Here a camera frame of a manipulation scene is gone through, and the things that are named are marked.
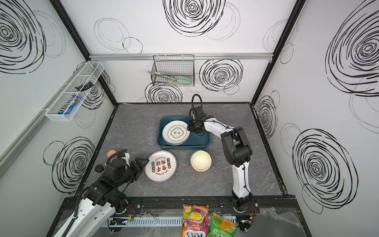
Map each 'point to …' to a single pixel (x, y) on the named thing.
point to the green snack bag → (221, 227)
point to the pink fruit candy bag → (195, 220)
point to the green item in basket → (182, 81)
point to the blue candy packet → (74, 103)
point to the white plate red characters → (161, 167)
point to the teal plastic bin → (194, 141)
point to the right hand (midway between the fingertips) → (186, 128)
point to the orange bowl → (191, 167)
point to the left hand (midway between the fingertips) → (149, 163)
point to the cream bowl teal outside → (201, 160)
